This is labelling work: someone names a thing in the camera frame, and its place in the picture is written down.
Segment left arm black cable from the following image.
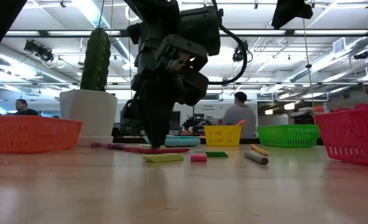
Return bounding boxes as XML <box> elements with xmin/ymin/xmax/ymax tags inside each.
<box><xmin>208</xmin><ymin>23</ymin><xmax>249</xmax><ymax>86</ymax></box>

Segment green eraser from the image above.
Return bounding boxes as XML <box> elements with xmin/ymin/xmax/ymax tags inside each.
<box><xmin>202</xmin><ymin>151</ymin><xmax>229</xmax><ymax>158</ymax></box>

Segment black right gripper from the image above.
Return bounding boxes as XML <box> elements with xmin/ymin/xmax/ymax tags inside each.
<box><xmin>270</xmin><ymin>0</ymin><xmax>314</xmax><ymax>30</ymax></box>

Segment grey crayon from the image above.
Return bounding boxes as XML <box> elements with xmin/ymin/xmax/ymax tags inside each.
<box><xmin>244</xmin><ymin>150</ymin><xmax>270</xmax><ymax>166</ymax></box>

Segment white air vent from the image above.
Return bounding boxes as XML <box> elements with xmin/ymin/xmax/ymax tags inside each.
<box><xmin>332</xmin><ymin>37</ymin><xmax>348</xmax><ymax>54</ymax></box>

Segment orange plastic bin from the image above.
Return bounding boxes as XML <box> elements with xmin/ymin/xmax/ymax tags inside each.
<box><xmin>0</xmin><ymin>114</ymin><xmax>84</xmax><ymax>155</ymax></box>

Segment yellow plastic bin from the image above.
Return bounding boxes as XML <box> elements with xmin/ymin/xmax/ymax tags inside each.
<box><xmin>203</xmin><ymin>124</ymin><xmax>243</xmax><ymax>147</ymax></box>

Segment red plastic bin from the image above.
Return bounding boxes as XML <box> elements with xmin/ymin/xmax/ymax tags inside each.
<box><xmin>313</xmin><ymin>105</ymin><xmax>368</xmax><ymax>169</ymax></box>

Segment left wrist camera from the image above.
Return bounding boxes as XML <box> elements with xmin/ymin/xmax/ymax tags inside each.
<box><xmin>154</xmin><ymin>34</ymin><xmax>209</xmax><ymax>73</ymax></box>

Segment yellow eraser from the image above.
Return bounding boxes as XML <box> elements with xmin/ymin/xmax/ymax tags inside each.
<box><xmin>142</xmin><ymin>153</ymin><xmax>185</xmax><ymax>164</ymax></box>

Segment purple handled scissors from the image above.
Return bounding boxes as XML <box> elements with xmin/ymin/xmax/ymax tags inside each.
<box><xmin>90</xmin><ymin>142</ymin><xmax>126</xmax><ymax>151</ymax></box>

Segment pink eraser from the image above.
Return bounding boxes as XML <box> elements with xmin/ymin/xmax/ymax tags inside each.
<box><xmin>190</xmin><ymin>152</ymin><xmax>208</xmax><ymax>162</ymax></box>

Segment cactus in white pot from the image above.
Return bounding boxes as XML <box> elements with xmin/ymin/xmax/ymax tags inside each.
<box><xmin>58</xmin><ymin>27</ymin><xmax>119</xmax><ymax>147</ymax></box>

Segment dark red pencil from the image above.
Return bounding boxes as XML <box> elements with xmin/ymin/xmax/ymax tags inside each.
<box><xmin>123</xmin><ymin>146</ymin><xmax>191</xmax><ymax>156</ymax></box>

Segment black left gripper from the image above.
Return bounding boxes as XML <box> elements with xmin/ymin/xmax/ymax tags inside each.
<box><xmin>121</xmin><ymin>67</ymin><xmax>209</xmax><ymax>148</ymax></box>

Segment green plastic bin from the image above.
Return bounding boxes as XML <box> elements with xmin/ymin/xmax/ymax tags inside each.
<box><xmin>257</xmin><ymin>124</ymin><xmax>320</xmax><ymax>148</ymax></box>

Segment thin hanging cord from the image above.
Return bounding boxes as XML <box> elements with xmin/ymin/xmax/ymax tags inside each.
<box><xmin>301</xmin><ymin>18</ymin><xmax>316</xmax><ymax>125</ymax></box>

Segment blue calculator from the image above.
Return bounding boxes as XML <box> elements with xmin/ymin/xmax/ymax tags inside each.
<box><xmin>143</xmin><ymin>134</ymin><xmax>202</xmax><ymax>147</ymax></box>

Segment person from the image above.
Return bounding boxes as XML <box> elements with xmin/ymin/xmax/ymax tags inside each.
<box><xmin>223</xmin><ymin>91</ymin><xmax>259</xmax><ymax>140</ymax></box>
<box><xmin>14</xmin><ymin>98</ymin><xmax>40</xmax><ymax>116</ymax></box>

